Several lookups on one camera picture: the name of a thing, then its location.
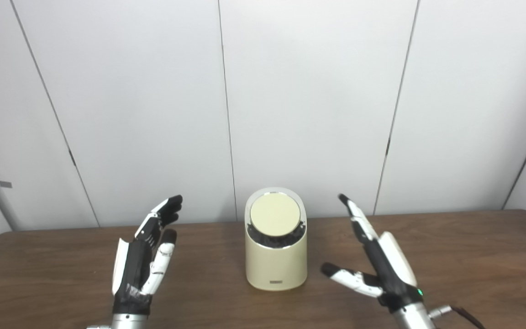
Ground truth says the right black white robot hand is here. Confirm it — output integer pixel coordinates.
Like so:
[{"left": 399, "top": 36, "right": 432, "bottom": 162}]
[{"left": 320, "top": 194, "right": 426, "bottom": 313}]

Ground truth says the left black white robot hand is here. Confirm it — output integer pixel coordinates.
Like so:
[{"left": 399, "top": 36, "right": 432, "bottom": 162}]
[{"left": 111, "top": 195, "right": 184, "bottom": 316}]

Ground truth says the cream round bin lid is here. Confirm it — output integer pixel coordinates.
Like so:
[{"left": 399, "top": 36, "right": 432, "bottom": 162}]
[{"left": 250, "top": 192, "right": 301, "bottom": 237}]

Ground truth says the cream-colored round bin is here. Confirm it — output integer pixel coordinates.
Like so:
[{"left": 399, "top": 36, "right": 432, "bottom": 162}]
[{"left": 244, "top": 187, "right": 308, "bottom": 291}]

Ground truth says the black bin liner bag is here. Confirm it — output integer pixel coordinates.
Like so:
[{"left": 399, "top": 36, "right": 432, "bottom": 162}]
[{"left": 246, "top": 222, "right": 306, "bottom": 249}]

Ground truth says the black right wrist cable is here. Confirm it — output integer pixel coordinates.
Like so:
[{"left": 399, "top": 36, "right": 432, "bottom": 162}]
[{"left": 429, "top": 305, "right": 487, "bottom": 329}]

